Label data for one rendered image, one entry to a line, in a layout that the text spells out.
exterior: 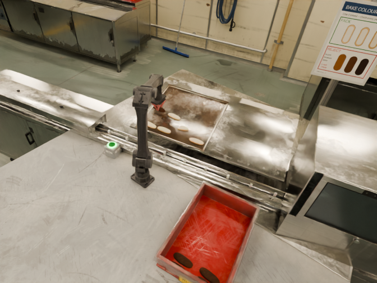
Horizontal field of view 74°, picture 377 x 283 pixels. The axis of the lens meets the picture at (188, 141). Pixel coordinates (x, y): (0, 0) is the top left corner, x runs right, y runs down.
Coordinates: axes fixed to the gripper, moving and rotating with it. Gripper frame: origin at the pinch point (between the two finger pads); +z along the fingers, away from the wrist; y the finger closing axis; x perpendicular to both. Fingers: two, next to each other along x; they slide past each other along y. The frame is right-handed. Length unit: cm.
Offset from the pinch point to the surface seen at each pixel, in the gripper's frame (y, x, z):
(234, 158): 6, 63, 5
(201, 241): 61, 72, 3
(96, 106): 15, -51, 14
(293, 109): -218, 70, 130
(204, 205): 43, 63, 6
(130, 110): 2.2, -27.6, 14.8
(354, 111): -152, 128, 53
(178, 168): 31.5, 38.3, 4.6
